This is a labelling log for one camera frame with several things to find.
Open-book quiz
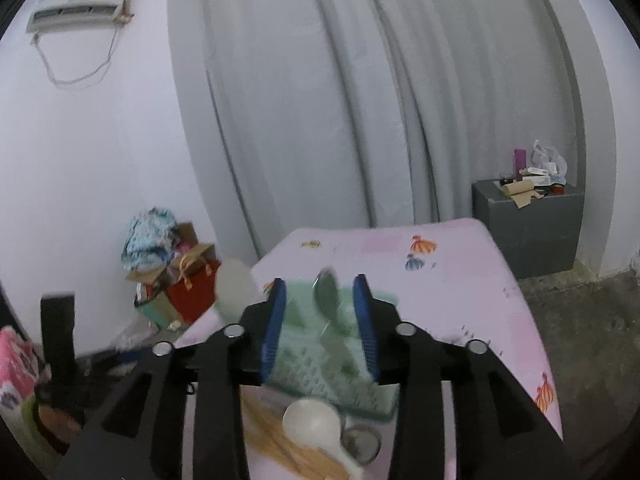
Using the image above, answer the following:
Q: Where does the bundle of wooden chopsticks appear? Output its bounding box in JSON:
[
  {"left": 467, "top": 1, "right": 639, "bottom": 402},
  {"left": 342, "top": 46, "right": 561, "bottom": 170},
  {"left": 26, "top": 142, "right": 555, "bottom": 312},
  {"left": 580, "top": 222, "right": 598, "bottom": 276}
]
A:
[{"left": 242, "top": 397, "right": 351, "bottom": 480}]

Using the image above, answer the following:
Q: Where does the green perforated utensil basket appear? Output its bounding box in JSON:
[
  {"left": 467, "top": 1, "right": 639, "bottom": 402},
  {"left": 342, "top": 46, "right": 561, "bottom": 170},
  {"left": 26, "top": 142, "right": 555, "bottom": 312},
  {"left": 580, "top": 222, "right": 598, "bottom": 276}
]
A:
[{"left": 265, "top": 280, "right": 401, "bottom": 423}]

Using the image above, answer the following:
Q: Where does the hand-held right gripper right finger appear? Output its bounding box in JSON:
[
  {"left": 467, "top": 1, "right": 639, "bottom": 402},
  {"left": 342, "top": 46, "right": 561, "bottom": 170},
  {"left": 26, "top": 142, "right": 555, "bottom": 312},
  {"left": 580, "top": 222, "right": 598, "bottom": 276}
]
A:
[{"left": 352, "top": 274, "right": 583, "bottom": 480}]

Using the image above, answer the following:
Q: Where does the white plastic ladle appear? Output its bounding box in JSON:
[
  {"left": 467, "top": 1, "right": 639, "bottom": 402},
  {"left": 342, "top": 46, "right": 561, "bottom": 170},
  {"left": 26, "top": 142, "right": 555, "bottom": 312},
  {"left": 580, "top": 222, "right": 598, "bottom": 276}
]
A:
[{"left": 281, "top": 397, "right": 363, "bottom": 480}]

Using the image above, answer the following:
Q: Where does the brown cardboard roll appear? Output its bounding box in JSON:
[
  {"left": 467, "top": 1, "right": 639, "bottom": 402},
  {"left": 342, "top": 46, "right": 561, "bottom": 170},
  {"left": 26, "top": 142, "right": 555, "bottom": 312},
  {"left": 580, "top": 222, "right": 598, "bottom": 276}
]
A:
[{"left": 501, "top": 180, "right": 543, "bottom": 208}]

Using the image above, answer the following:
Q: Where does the white plastic bag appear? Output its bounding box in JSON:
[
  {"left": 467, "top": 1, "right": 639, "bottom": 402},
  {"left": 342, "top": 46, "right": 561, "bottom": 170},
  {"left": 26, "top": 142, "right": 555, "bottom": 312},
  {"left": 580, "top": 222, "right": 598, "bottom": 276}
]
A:
[{"left": 530, "top": 140, "right": 568, "bottom": 186}]

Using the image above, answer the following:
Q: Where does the air conditioner cable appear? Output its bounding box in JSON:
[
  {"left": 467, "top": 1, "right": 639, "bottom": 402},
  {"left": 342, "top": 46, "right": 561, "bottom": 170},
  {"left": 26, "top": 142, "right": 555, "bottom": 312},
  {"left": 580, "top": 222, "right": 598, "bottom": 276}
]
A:
[{"left": 31, "top": 22, "right": 126, "bottom": 88}]

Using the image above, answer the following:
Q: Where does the pink printed tablecloth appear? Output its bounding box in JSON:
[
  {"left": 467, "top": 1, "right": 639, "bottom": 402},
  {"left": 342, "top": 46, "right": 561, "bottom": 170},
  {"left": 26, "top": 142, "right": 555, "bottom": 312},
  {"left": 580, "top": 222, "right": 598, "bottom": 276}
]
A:
[{"left": 175, "top": 217, "right": 566, "bottom": 480}]

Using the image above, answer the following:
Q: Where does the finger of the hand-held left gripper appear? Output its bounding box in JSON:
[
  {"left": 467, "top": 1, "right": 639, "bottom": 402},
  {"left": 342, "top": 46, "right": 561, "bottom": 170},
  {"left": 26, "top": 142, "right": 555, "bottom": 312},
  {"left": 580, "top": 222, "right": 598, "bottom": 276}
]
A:
[{"left": 41, "top": 292, "right": 77, "bottom": 386}]

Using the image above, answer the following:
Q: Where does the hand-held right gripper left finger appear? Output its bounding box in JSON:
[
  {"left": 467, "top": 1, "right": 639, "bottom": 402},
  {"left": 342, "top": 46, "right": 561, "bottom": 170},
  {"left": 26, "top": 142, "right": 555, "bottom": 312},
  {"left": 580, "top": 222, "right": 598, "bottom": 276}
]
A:
[{"left": 52, "top": 277, "right": 288, "bottom": 480}]

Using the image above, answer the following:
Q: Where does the grey cabinet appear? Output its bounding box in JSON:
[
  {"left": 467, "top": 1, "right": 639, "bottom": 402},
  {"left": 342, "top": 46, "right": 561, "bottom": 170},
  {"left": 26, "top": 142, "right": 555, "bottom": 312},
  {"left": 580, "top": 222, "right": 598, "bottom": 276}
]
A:
[{"left": 471, "top": 178, "right": 586, "bottom": 281}]

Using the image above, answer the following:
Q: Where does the red handbag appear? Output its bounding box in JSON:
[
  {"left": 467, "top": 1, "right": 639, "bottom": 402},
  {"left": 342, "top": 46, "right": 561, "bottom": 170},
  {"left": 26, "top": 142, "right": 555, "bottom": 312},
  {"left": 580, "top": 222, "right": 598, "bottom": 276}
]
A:
[{"left": 165, "top": 242, "right": 223, "bottom": 326}]

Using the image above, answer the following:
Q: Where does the brown cardboard box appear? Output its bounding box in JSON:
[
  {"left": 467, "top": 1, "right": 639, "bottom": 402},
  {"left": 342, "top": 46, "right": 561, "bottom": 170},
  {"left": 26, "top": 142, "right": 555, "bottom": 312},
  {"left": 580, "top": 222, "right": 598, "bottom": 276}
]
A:
[{"left": 125, "top": 222, "right": 201, "bottom": 286}]

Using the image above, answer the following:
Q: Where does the white air conditioner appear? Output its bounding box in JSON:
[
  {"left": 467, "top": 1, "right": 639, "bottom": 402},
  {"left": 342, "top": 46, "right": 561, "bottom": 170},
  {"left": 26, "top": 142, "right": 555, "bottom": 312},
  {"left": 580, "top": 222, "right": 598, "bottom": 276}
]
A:
[{"left": 26, "top": 0, "right": 132, "bottom": 35}]

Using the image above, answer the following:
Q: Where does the green box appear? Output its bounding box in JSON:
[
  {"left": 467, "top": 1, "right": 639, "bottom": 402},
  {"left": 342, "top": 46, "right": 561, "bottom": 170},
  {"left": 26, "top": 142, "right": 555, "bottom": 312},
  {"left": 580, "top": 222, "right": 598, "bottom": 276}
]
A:
[{"left": 134, "top": 295, "right": 183, "bottom": 331}]

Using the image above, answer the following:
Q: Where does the grey curtain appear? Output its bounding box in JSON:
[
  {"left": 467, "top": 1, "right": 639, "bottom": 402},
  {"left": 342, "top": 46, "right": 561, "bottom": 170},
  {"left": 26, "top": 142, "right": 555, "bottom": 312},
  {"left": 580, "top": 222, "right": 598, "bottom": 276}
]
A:
[{"left": 167, "top": 0, "right": 588, "bottom": 261}]

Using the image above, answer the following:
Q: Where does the pink box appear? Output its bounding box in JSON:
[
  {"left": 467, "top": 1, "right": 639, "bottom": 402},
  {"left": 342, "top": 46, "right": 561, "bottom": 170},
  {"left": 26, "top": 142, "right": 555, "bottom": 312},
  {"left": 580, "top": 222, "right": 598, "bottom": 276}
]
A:
[{"left": 0, "top": 325, "right": 51, "bottom": 411}]

